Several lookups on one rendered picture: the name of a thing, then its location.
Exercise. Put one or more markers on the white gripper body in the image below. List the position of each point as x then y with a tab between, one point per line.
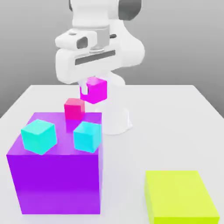
66	71

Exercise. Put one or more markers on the large yellow-green box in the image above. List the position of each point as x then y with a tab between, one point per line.
178	194

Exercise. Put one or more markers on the large purple box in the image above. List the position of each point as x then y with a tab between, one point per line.
56	182

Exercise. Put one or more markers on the small pink cube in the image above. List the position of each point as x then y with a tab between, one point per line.
73	110

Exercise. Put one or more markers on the small magenta cube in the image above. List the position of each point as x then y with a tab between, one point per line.
98	91

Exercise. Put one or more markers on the small cyan cube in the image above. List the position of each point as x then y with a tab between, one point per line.
86	138

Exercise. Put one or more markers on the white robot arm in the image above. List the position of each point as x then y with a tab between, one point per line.
129	49

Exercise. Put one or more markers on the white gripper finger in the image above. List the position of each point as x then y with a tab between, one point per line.
84	88

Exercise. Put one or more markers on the small turquoise cube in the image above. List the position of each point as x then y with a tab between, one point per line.
39	136

